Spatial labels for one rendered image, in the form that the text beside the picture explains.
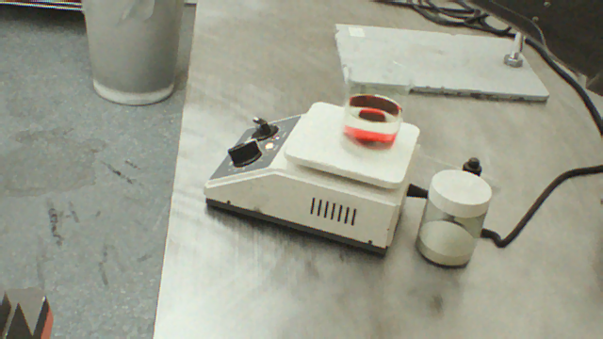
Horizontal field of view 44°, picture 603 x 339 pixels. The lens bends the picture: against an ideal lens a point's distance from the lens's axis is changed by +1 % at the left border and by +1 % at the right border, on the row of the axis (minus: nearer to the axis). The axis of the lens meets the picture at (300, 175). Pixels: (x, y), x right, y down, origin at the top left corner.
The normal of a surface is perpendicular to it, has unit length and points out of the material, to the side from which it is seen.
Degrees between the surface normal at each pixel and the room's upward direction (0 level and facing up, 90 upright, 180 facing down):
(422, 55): 0
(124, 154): 0
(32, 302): 11
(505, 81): 0
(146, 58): 94
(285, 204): 90
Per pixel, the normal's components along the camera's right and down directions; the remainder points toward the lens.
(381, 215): -0.29, 0.51
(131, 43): 0.09, 0.63
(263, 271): 0.12, -0.82
